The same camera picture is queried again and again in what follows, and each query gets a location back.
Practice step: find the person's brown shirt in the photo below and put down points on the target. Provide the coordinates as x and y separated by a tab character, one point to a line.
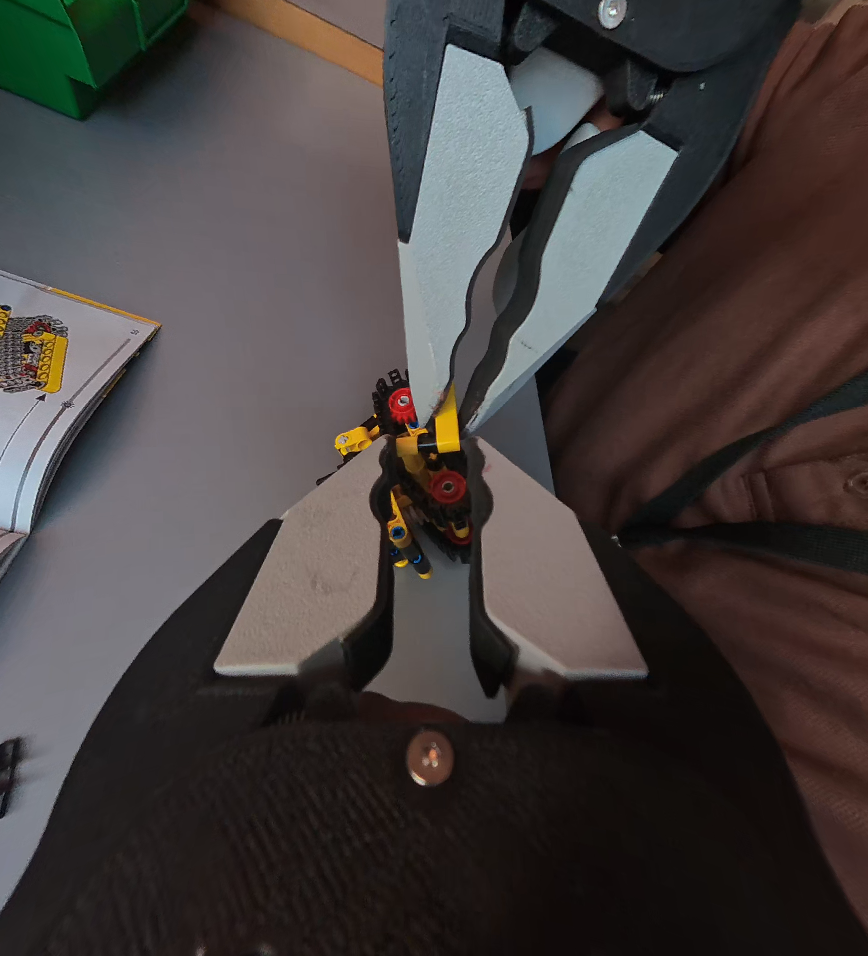
777	672

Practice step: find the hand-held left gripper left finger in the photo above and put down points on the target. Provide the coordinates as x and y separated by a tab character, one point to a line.
307	590

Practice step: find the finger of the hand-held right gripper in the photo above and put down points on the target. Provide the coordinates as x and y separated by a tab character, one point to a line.
456	194
598	224

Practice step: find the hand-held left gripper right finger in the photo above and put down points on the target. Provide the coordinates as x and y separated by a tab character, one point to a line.
553	590

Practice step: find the lego instruction booklet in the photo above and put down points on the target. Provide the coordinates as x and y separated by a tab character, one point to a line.
31	418

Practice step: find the yellow black lego bulldozer model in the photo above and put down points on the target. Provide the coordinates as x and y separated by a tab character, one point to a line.
434	493

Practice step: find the green storage bin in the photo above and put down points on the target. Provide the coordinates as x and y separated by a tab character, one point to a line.
53	45

